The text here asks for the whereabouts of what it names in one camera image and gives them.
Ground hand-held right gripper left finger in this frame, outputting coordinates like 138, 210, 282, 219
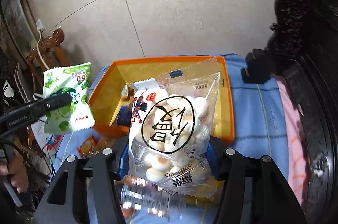
34, 139, 132, 224

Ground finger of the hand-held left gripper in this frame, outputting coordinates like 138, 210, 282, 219
34, 94, 73, 115

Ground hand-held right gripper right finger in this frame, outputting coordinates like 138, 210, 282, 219
206, 143, 308, 224

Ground green white candy packet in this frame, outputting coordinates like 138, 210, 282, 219
42, 62, 96, 134

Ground orange cardboard box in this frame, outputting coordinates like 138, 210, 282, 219
88, 56, 235, 142

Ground clear white bun packet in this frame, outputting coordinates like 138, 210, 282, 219
128, 56, 221, 194

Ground person's left hand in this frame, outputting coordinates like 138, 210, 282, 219
0, 153, 29, 187

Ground orange chip packet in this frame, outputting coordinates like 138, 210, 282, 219
76, 135, 102, 158

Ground clear plastic packet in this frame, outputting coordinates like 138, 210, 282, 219
120, 182, 185, 216

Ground blue checked cloth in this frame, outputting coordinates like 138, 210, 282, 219
51, 53, 291, 224

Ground carved wooden chair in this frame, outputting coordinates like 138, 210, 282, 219
25, 28, 69, 82

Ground pink cloth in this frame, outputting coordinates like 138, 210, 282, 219
275, 76, 317, 203

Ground framed picture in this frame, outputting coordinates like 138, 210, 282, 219
0, 0, 37, 55

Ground dark carved wooden furniture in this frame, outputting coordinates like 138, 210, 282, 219
241, 0, 338, 224

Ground white power cable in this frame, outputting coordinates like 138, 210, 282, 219
37, 30, 49, 68

